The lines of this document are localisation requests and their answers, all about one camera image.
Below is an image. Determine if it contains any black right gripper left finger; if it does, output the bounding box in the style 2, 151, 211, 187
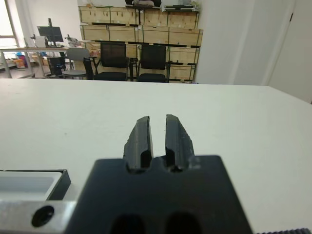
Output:
123, 116, 154, 171

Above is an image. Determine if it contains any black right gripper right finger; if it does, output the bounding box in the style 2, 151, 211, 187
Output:
165, 114, 195, 171

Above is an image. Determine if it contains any black box white insert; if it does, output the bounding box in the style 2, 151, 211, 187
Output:
0, 169, 72, 202

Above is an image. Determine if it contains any black mesh office chair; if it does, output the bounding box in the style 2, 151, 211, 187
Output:
136, 44, 172, 83
90, 41, 131, 81

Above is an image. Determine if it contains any grey round chair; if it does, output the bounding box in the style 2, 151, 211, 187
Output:
62, 47, 90, 80

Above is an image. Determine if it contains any black computer tower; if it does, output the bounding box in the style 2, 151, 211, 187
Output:
47, 56, 67, 77

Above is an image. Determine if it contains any flat green black case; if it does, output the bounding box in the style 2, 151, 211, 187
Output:
163, 4, 200, 12

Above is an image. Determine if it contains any black computer monitor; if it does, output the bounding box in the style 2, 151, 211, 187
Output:
37, 18, 64, 48

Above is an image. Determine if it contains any black grey bag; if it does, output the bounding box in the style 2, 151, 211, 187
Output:
124, 0, 163, 7

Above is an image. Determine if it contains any white door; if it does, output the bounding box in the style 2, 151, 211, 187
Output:
267, 0, 312, 104

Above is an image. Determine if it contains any wooden office desk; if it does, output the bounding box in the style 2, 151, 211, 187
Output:
0, 46, 71, 79

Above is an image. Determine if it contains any bright window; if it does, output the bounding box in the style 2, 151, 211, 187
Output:
0, 0, 20, 48

